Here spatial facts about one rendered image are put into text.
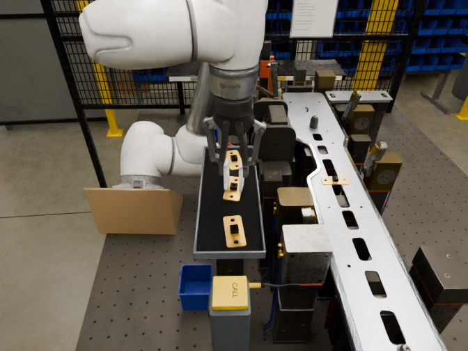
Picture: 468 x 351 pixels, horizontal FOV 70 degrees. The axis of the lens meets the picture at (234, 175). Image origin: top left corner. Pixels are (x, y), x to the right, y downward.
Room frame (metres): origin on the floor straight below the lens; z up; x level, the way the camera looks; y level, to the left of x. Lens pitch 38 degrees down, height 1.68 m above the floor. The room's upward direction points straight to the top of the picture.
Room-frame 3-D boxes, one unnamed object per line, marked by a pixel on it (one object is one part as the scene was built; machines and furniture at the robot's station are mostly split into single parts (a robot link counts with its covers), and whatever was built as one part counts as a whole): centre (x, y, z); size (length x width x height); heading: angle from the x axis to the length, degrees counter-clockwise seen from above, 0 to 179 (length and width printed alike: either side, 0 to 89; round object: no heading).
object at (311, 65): (1.72, -0.11, 1.02); 0.90 x 0.22 x 0.03; 91
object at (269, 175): (0.73, -0.11, 0.90); 0.05 x 0.05 x 0.40; 1
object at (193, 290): (0.61, 0.12, 0.75); 0.11 x 0.10 x 0.09; 1
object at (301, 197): (0.67, -0.15, 0.89); 0.12 x 0.08 x 0.38; 91
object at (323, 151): (1.01, -0.32, 0.84); 0.12 x 0.05 x 0.29; 91
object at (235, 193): (0.60, 0.00, 1.17); 0.08 x 0.04 x 0.01; 170
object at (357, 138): (1.10, -0.50, 0.84); 0.10 x 0.05 x 0.29; 91
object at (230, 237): (0.47, 0.00, 1.17); 0.08 x 0.04 x 0.01; 7
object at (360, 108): (1.24, -0.53, 0.87); 0.12 x 0.07 x 0.35; 91
